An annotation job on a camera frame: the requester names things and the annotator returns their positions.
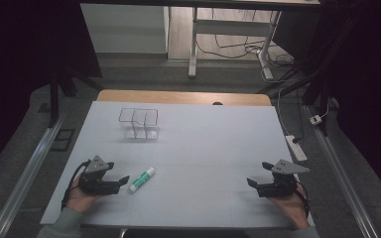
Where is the white table mat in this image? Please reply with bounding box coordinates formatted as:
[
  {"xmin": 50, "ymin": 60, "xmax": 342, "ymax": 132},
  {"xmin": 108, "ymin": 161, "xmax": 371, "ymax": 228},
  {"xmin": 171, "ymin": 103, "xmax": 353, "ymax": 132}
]
[{"xmin": 40, "ymin": 100, "xmax": 316, "ymax": 230}]

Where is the dark curtain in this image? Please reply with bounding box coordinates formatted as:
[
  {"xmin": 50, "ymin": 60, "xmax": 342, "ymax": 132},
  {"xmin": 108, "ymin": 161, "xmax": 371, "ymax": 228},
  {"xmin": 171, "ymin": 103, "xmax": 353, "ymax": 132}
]
[
  {"xmin": 0, "ymin": 0, "xmax": 103, "ymax": 181},
  {"xmin": 272, "ymin": 0, "xmax": 381, "ymax": 207}
]

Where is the aluminium rail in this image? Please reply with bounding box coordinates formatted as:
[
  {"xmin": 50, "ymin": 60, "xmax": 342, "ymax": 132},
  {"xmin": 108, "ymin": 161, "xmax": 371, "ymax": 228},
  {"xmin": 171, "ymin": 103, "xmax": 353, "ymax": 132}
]
[
  {"xmin": 0, "ymin": 112, "xmax": 67, "ymax": 238},
  {"xmin": 304, "ymin": 104, "xmax": 380, "ymax": 238}
]

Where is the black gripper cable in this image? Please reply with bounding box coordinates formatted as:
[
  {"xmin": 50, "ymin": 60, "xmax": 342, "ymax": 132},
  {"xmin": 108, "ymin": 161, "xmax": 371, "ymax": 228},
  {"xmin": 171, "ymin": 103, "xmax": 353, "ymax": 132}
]
[
  {"xmin": 61, "ymin": 159, "xmax": 92, "ymax": 212},
  {"xmin": 296, "ymin": 179, "xmax": 312, "ymax": 219}
]

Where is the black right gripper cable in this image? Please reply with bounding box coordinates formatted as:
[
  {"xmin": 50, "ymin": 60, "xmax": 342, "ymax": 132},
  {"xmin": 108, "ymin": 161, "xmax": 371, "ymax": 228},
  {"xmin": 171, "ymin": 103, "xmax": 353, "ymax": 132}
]
[{"xmin": 296, "ymin": 179, "xmax": 312, "ymax": 219}]

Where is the person's left hand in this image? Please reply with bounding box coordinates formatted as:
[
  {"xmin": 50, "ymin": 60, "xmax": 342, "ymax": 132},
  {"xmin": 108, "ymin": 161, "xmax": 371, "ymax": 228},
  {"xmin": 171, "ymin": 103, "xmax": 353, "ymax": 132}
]
[{"xmin": 66, "ymin": 178, "xmax": 102, "ymax": 214}]

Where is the person's right hand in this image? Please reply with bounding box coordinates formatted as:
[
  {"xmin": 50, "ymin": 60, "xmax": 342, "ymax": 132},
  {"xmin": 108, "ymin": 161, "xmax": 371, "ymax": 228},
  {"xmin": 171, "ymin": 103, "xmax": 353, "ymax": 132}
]
[{"xmin": 267, "ymin": 183, "xmax": 311, "ymax": 230}]

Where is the black floor cable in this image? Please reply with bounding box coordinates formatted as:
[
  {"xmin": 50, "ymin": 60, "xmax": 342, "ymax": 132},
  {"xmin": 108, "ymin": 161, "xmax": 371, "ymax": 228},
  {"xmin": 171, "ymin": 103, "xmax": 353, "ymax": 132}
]
[{"xmin": 196, "ymin": 8, "xmax": 296, "ymax": 67}]

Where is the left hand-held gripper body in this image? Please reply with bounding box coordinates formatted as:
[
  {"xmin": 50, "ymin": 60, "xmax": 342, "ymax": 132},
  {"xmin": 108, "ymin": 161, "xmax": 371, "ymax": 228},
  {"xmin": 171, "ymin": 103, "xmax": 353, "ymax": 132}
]
[{"xmin": 78, "ymin": 155, "xmax": 122, "ymax": 196}]

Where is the white power strip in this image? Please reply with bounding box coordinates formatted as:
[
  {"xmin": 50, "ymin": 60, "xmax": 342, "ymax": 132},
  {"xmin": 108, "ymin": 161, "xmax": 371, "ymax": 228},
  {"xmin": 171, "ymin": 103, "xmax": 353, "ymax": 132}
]
[{"xmin": 285, "ymin": 134, "xmax": 309, "ymax": 163}]

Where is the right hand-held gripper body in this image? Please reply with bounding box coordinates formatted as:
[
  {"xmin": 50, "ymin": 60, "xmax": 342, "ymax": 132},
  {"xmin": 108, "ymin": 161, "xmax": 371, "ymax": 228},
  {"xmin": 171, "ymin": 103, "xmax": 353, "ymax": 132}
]
[{"xmin": 256, "ymin": 159, "xmax": 311, "ymax": 198}]

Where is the black floor plate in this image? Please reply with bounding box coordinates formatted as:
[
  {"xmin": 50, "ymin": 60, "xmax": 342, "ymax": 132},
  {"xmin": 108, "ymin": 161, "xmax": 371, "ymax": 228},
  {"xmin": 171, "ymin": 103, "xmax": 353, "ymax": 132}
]
[{"xmin": 50, "ymin": 128, "xmax": 76, "ymax": 153}]

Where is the white cabinet panel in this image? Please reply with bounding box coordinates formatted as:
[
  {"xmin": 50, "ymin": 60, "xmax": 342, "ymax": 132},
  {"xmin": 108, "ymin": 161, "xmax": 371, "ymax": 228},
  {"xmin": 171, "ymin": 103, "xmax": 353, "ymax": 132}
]
[{"xmin": 79, "ymin": 3, "xmax": 171, "ymax": 55}]

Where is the green and white glue stick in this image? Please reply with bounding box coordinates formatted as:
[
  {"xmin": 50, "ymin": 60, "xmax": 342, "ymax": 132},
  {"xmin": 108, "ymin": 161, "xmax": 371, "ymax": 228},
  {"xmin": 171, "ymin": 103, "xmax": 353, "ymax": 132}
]
[{"xmin": 128, "ymin": 167, "xmax": 156, "ymax": 194}]

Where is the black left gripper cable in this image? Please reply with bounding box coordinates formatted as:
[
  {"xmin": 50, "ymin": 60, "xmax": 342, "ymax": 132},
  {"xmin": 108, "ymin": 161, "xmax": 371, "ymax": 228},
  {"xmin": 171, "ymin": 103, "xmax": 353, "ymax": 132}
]
[{"xmin": 61, "ymin": 159, "xmax": 92, "ymax": 212}]

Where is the clear plastic organizer box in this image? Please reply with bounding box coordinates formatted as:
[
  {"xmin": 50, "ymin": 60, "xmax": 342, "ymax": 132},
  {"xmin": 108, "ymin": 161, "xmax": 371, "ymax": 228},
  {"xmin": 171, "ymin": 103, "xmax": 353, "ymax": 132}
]
[{"xmin": 118, "ymin": 107, "xmax": 161, "ymax": 141}]

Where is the white desk frame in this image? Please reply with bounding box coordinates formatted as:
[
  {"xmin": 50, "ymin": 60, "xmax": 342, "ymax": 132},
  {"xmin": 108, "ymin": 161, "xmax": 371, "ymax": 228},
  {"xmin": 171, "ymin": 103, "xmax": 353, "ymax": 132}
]
[{"xmin": 188, "ymin": 6, "xmax": 283, "ymax": 81}]

